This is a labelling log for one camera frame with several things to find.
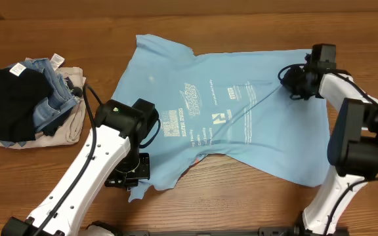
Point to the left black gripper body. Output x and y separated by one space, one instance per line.
136 166

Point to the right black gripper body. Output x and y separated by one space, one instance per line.
294 84

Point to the light blue t-shirt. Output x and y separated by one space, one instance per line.
224 103

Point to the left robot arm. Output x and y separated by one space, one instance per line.
111 157

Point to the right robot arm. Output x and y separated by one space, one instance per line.
352 149

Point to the beige folded garment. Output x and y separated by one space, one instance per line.
70 131

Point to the blue denim jeans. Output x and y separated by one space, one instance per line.
65 95

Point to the black folded garment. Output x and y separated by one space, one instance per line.
19 94

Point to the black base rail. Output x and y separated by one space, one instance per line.
102 229

